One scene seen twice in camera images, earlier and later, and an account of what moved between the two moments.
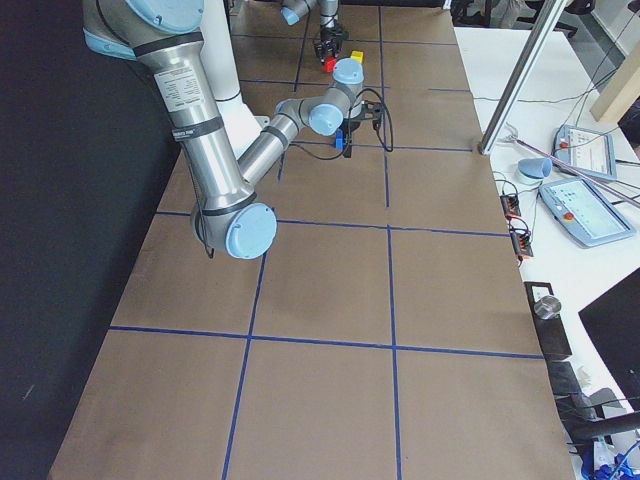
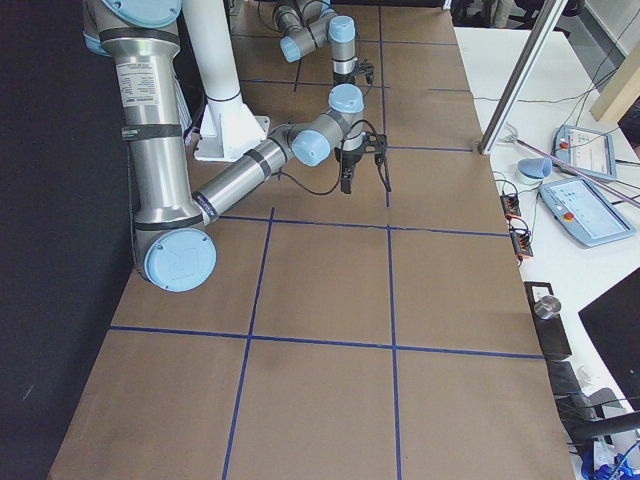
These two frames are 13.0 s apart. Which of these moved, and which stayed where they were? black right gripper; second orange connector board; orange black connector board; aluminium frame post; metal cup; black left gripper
Moved: black left gripper; black right gripper
Stayed: second orange connector board; orange black connector board; metal cup; aluminium frame post
